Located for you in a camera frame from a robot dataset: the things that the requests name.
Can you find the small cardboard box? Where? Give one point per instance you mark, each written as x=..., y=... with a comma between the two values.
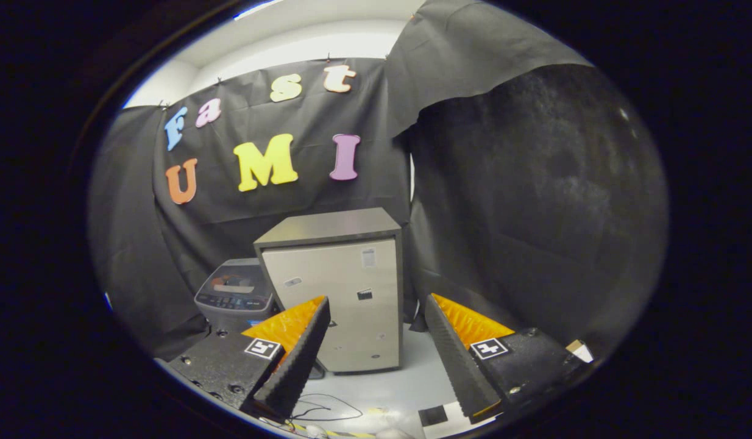
x=580, y=351

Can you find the grey washing machine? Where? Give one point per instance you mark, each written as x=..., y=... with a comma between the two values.
x=220, y=318

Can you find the beige cabinet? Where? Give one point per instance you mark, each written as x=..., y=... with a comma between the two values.
x=345, y=305

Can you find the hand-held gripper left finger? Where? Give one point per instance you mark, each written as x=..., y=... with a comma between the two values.
x=300, y=360

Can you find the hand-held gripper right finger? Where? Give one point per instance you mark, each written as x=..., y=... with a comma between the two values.
x=455, y=360

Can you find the white box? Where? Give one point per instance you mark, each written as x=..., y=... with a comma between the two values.
x=458, y=421

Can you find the black backdrop cloth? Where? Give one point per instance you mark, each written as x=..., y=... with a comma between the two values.
x=504, y=213

